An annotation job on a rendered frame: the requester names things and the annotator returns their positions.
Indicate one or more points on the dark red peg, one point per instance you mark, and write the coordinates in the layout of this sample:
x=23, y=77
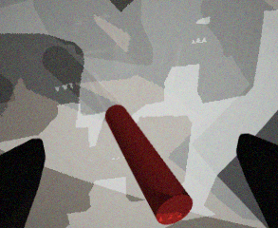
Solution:
x=165, y=194

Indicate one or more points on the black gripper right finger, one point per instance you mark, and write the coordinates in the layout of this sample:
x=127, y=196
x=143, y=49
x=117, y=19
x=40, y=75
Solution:
x=259, y=162

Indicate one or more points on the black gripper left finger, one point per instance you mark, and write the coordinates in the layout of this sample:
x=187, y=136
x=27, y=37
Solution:
x=20, y=176

